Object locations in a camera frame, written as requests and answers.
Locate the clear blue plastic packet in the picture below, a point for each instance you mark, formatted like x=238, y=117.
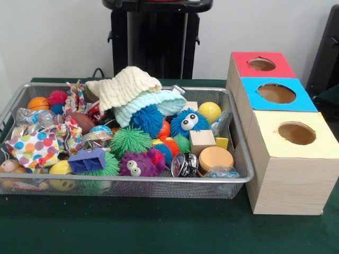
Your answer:
x=222, y=123

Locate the cream waffle cloth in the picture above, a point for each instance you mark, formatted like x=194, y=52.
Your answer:
x=124, y=87

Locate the red black packet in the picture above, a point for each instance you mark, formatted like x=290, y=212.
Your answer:
x=95, y=111

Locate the clear mesh bin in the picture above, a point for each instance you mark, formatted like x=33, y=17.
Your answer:
x=235, y=159

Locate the wooden box with three holes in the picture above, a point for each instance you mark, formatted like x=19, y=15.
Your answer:
x=288, y=174

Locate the blue fuzzy ball with eyes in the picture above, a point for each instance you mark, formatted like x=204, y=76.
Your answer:
x=189, y=123

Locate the mint green knit cloth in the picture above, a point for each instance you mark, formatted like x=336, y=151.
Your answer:
x=153, y=103

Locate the wooden cube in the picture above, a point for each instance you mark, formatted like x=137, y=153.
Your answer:
x=202, y=142

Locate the small green spiky ball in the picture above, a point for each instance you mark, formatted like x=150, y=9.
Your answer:
x=130, y=141

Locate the purple spiky ball with eyes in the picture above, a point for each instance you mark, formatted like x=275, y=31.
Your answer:
x=139, y=164

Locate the yellow block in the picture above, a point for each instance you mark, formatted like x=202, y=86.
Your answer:
x=222, y=143

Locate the round wooden disc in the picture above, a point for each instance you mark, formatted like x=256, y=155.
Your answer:
x=215, y=159

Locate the clear crumpled plastic packet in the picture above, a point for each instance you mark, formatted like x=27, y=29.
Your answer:
x=221, y=172

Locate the blue globe ball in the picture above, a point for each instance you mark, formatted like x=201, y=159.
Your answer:
x=100, y=129

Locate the large green spiky ball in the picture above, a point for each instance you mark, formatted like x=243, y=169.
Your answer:
x=112, y=166

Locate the silver can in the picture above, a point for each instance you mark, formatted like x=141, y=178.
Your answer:
x=96, y=140

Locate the brown toy football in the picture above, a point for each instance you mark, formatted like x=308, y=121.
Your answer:
x=82, y=121

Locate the purple plastic block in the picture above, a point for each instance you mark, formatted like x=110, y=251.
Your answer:
x=87, y=160

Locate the pink spiky ball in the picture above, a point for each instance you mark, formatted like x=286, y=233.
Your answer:
x=57, y=97

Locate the yellow smiley ball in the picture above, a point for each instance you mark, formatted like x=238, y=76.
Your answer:
x=62, y=174

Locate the small orange basketball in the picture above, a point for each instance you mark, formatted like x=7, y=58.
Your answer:
x=38, y=103

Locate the polka dot cloth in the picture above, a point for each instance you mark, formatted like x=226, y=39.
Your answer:
x=37, y=148

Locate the black chair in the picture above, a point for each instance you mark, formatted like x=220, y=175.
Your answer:
x=326, y=58

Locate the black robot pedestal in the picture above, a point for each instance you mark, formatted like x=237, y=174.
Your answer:
x=159, y=42

